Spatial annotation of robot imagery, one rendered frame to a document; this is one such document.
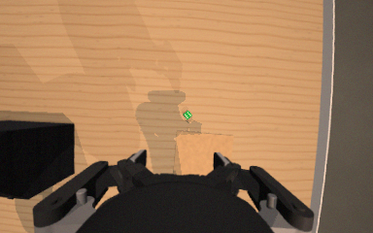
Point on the tan square mat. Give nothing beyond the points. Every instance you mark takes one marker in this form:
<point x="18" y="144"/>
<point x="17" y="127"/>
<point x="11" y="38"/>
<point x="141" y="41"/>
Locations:
<point x="195" y="151"/>

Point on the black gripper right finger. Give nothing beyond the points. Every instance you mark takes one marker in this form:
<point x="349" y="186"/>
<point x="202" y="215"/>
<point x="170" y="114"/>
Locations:
<point x="282" y="211"/>

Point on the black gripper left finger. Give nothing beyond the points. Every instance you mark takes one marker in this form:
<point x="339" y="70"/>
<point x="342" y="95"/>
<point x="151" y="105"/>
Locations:
<point x="67" y="208"/>

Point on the green die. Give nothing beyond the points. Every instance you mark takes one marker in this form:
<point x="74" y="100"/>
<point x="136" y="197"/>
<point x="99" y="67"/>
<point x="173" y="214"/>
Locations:
<point x="187" y="115"/>

